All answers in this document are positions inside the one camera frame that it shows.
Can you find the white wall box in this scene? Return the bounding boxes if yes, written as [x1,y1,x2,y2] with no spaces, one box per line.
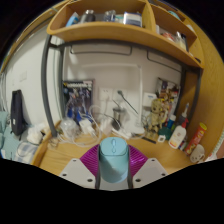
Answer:
[142,92,158,108]

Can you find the brown tree figurine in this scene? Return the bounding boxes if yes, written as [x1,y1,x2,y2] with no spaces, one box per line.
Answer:
[146,98,168,141]

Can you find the white charger block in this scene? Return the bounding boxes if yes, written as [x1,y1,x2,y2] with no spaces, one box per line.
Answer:
[78,118,96,136]

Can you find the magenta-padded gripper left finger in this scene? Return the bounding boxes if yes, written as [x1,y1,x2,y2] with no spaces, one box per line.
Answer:
[59,143,102,190]

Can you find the grey metal desk frame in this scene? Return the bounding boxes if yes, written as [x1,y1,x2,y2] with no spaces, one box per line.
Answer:
[40,34,204,138]

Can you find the white pump lotion bottle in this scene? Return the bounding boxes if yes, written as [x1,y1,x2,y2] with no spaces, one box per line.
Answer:
[168,118,190,150]

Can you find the teal pillow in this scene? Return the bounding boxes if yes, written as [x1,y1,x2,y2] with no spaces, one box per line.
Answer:
[0,111,11,151]

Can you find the colourful printed toy box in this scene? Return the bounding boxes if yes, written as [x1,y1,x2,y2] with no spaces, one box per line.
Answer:
[154,77,181,118]

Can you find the white plastic bag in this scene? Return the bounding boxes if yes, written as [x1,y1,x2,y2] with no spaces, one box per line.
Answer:
[26,123,50,145]

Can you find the clear plastic container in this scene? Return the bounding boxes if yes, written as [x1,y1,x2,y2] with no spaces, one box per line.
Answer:
[59,118,80,140]

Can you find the blue plaid blanket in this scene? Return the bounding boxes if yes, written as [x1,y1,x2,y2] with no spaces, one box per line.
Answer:
[14,141,40,165]

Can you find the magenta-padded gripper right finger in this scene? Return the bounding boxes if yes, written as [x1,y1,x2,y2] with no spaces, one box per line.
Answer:
[127,143,169,189]

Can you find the wooden shelf unit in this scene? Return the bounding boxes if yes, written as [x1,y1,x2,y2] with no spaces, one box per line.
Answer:
[46,0,205,70]

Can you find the white printed mug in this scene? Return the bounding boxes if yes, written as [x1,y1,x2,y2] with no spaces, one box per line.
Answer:
[189,143,207,164]

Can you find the steel cup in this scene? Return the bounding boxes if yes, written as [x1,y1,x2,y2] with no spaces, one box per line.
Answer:
[112,106,127,130]

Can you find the white power strip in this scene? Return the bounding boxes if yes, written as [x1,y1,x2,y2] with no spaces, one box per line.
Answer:
[111,128,133,141]

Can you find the black backpack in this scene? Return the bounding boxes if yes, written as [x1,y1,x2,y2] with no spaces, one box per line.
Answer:
[9,89,28,136]

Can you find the light blue computer mouse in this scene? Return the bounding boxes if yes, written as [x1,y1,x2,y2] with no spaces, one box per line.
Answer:
[98,136,130,184]

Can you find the white cable bundle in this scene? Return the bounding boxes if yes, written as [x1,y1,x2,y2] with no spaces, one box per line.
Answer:
[49,104,134,148]

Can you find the red snack can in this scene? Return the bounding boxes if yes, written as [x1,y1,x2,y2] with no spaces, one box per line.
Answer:
[184,122,208,155]

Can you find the robot model kit box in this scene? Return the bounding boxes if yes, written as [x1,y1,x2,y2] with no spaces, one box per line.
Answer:
[62,78,96,123]

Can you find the white wall socket plate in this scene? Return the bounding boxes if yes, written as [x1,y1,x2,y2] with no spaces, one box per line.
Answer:
[98,87,114,102]
[113,88,129,102]

